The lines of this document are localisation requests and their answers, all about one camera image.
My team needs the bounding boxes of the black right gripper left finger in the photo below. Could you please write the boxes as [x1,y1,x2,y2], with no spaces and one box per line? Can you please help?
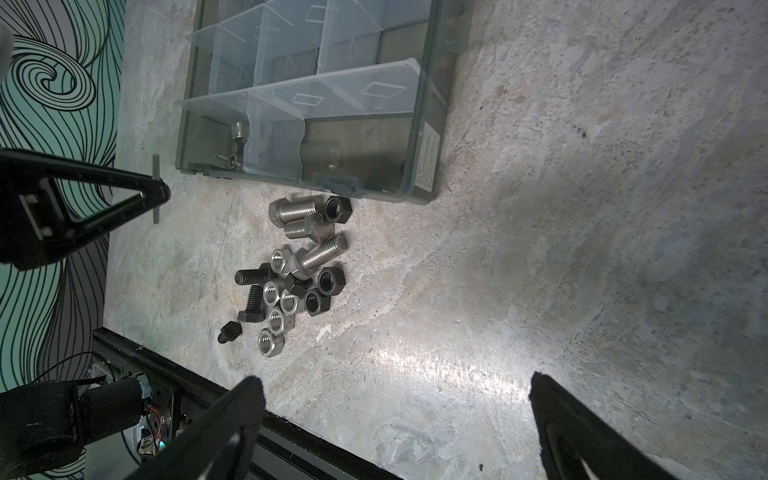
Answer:
[129,376,266,479]

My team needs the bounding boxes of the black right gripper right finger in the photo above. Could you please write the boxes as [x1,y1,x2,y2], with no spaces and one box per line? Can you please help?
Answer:
[529,372,674,479]

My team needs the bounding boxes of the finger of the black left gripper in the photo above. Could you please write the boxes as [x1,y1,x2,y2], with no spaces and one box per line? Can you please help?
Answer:
[1,149,154,271]

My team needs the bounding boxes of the pile of bolts and nuts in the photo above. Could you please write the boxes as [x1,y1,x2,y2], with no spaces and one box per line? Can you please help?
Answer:
[234,195,353,358]

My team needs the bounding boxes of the small black screw apart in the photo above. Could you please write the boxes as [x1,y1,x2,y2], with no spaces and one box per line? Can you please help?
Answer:
[217,321,243,344]

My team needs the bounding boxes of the grey transparent organizer box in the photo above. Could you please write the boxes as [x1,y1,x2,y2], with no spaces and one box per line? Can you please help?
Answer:
[176,1,473,205]

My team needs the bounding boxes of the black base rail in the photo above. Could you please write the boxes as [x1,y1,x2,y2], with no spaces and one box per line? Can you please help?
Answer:
[93,328,393,479]

